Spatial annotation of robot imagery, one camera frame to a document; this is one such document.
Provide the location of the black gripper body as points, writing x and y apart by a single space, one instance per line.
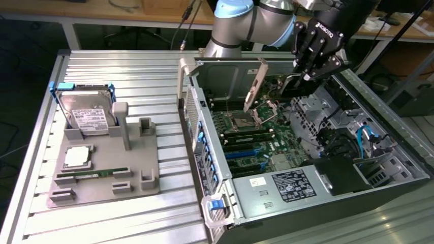
339 23

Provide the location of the black graphics card silver bracket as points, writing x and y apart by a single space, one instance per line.
291 89

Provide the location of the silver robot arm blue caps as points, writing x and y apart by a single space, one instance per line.
236 28

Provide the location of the metal disk bay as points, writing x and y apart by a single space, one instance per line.
310 106

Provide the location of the black monitor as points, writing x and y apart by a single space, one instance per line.
396 5

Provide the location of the black slanted pole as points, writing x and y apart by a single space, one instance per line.
403 28

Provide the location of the metal socket cover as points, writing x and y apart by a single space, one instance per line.
268 113

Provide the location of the dark box on floor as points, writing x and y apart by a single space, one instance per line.
412 101

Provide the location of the CPU socket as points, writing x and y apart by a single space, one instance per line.
242 120

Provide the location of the green motherboard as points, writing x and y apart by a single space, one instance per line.
287 142

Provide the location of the black RAM stick with label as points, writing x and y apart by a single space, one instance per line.
247 138

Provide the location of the blue expansion slot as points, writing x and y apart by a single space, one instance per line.
240 154

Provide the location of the black plastic fan shroud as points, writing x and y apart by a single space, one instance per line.
342 175

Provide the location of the grey power supply unit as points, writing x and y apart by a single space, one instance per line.
258 200

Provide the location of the black open PC case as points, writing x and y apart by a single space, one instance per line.
304 218

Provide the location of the blue case latch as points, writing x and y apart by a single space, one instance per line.
215 205

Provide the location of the hard disk in blue carrier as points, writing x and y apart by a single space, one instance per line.
89 114

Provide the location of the green RAM stick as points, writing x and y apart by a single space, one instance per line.
97 173

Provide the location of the grey plastic parts rack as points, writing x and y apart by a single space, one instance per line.
111 188

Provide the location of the silver CPU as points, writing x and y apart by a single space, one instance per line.
77 157

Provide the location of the wooden desk white frame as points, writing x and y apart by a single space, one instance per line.
51 7
411 35

